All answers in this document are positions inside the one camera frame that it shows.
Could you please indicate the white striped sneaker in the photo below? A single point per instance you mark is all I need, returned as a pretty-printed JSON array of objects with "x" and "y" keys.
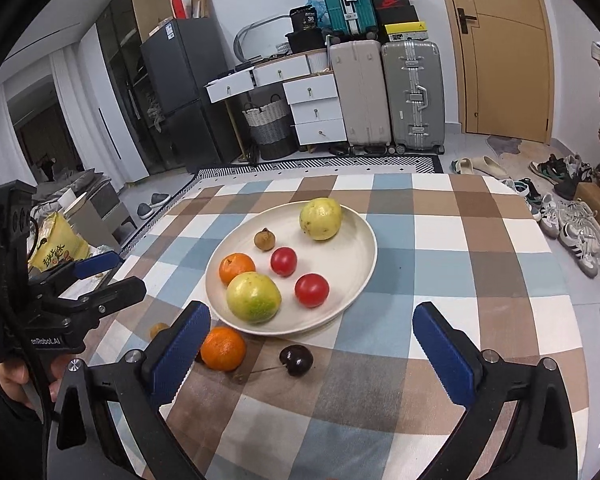
[
  {"x": 555, "y": 210},
  {"x": 580, "y": 247}
]

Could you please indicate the orange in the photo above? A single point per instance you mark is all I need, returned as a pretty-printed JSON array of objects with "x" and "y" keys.
[
  {"x": 236, "y": 268},
  {"x": 223, "y": 348}
]

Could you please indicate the cream round plate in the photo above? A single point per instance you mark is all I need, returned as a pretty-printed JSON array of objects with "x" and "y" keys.
[{"x": 340, "y": 260}]

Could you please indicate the silver suitcase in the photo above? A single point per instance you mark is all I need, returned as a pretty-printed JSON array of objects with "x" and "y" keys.
[{"x": 412, "y": 95}]

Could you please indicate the black storage box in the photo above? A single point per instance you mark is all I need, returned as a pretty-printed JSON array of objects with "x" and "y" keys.
[{"x": 304, "y": 41}]

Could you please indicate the grey door mat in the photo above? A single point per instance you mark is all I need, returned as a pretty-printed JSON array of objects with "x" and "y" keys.
[{"x": 502, "y": 142}]

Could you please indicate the beige suitcase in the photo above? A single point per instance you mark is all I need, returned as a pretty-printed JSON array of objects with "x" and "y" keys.
[{"x": 360, "y": 95}]

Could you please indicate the white drawer desk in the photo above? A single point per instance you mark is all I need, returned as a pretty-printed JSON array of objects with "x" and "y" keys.
[{"x": 315, "y": 110}]

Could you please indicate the glass door cabinet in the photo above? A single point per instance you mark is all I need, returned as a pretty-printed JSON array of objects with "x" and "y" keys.
[{"x": 125, "y": 60}]

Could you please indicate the blue plastic bag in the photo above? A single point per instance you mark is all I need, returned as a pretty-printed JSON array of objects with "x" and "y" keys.
[{"x": 321, "y": 12}]

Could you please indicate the beige slipper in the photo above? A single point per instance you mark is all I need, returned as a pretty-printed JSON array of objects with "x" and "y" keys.
[
  {"x": 490, "y": 166},
  {"x": 464, "y": 166}
]

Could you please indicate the checkered tablecloth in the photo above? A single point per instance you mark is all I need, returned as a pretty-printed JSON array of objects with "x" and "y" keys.
[{"x": 405, "y": 270}]

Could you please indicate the yellow snack bag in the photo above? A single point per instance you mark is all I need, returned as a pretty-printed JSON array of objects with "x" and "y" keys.
[{"x": 60, "y": 245}]

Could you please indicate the brown longan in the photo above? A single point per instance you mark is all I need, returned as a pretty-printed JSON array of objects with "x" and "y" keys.
[
  {"x": 158, "y": 331},
  {"x": 264, "y": 239}
]

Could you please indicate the grey curved frame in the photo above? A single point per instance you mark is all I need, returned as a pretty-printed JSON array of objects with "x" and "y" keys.
[{"x": 252, "y": 27}]

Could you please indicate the small cardboard box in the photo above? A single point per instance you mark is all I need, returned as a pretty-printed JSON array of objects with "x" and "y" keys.
[{"x": 595, "y": 197}]

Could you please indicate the clear plastic bag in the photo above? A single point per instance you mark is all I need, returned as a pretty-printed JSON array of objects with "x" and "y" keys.
[{"x": 100, "y": 251}]

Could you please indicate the woven laundry basket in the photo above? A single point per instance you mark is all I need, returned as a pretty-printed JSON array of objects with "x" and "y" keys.
[{"x": 270, "y": 127}]

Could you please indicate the open cardboard box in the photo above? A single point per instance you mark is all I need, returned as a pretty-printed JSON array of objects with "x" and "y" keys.
[{"x": 199, "y": 2}]

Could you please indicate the pile of clothes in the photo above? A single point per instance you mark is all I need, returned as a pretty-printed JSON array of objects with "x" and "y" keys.
[{"x": 65, "y": 180}]

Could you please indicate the dark green sneaker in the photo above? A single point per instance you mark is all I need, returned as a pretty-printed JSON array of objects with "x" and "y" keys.
[{"x": 550, "y": 170}]

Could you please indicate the red shoe box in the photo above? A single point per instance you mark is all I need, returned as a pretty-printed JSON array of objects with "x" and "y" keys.
[{"x": 392, "y": 2}]

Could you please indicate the wooden door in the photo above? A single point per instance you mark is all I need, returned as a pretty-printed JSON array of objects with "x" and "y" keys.
[{"x": 505, "y": 60}]

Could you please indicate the dark grey fridge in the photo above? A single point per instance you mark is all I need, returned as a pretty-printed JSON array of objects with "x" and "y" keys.
[{"x": 190, "y": 85}]

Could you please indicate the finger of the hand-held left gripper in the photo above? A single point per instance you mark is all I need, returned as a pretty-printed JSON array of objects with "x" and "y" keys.
[
  {"x": 125, "y": 290},
  {"x": 97, "y": 262}
]

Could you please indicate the dark red cherry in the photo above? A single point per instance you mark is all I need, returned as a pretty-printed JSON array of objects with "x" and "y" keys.
[{"x": 296, "y": 360}]

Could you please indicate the yellow guava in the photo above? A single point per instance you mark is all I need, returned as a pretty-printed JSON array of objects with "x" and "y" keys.
[
  {"x": 321, "y": 219},
  {"x": 253, "y": 297}
]

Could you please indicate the large cardboard box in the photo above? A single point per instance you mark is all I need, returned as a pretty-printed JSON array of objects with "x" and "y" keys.
[{"x": 97, "y": 210}]

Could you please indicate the red tomato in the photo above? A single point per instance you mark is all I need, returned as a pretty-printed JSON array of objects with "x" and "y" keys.
[
  {"x": 311, "y": 290},
  {"x": 283, "y": 261}
]

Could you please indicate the person's left forearm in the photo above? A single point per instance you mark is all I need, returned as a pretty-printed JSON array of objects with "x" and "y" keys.
[{"x": 5, "y": 440}]

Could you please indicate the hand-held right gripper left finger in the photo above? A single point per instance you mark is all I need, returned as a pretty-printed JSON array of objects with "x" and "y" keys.
[{"x": 180, "y": 355}]

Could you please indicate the person's left hand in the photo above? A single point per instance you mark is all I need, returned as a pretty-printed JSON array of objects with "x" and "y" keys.
[{"x": 10, "y": 377}]

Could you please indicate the white and teal sneaker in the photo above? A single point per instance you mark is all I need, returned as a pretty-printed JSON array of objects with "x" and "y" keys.
[{"x": 526, "y": 191}]

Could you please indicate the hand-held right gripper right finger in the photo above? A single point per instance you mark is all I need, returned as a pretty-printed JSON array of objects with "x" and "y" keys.
[{"x": 445, "y": 355}]

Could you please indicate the grey slipper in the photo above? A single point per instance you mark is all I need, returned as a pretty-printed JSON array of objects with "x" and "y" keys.
[
  {"x": 145, "y": 210},
  {"x": 160, "y": 199}
]

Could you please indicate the white ribbed bin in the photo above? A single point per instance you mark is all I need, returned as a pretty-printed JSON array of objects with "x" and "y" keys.
[{"x": 318, "y": 61}]

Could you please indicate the yellow and black shoe box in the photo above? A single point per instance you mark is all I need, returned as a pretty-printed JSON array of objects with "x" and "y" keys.
[{"x": 406, "y": 31}]

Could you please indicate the black tub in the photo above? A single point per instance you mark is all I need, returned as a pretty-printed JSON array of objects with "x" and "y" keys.
[{"x": 305, "y": 19}]

